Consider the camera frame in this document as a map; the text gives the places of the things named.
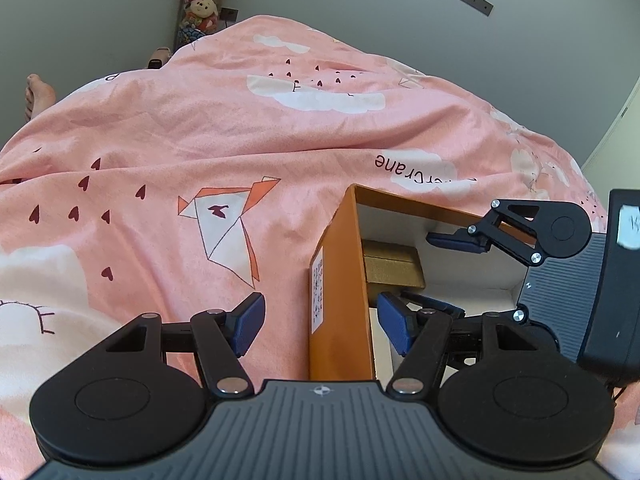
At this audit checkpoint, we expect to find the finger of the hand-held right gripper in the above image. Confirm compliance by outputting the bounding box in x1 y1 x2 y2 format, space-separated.
406 292 531 334
426 199 552 267

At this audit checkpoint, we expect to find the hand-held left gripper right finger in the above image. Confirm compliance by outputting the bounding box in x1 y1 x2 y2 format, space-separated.
376 291 536 397

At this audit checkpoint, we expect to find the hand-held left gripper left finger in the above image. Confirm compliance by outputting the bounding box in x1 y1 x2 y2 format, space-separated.
102 291 267 397

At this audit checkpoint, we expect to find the gold box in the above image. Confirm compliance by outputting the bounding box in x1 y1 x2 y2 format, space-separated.
361 240 427 306

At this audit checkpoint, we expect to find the orange cardboard box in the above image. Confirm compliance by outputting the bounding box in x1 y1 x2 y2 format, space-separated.
308 184 536 383

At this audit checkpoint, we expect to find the pink printed blanket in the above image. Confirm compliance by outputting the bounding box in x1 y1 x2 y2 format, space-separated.
0 14 640 480

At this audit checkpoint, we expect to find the person's foot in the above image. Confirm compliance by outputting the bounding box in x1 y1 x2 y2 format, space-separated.
24 73 57 122

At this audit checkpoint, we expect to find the pile of plush toys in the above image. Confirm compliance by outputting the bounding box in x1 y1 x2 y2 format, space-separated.
175 0 236 47

